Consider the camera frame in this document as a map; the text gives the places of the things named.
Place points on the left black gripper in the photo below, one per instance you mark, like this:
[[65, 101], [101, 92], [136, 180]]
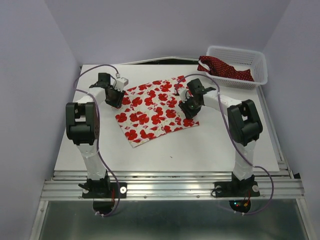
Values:
[[118, 103]]

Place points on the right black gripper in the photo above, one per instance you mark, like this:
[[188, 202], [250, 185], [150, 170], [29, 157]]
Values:
[[189, 113]]

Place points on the white red poppy skirt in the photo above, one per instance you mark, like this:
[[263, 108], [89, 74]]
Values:
[[151, 110]]

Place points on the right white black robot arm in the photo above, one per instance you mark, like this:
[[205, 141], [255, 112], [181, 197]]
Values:
[[243, 125]]

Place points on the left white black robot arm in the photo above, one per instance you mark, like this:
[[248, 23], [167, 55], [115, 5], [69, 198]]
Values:
[[83, 127]]

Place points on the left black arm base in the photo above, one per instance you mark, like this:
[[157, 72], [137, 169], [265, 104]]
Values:
[[106, 195]]

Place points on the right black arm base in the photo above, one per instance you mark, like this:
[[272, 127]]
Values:
[[240, 196]]

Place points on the white table board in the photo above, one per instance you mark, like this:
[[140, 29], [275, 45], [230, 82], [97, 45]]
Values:
[[206, 147]]

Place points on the dark red dotted skirt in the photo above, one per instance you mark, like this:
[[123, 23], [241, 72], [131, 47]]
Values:
[[217, 67]]

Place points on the white plastic basket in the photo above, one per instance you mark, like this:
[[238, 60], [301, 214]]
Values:
[[241, 60]]

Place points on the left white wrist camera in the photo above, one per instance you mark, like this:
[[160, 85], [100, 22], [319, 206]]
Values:
[[120, 83]]

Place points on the aluminium rail frame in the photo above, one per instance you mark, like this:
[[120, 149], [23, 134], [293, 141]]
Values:
[[176, 205]]

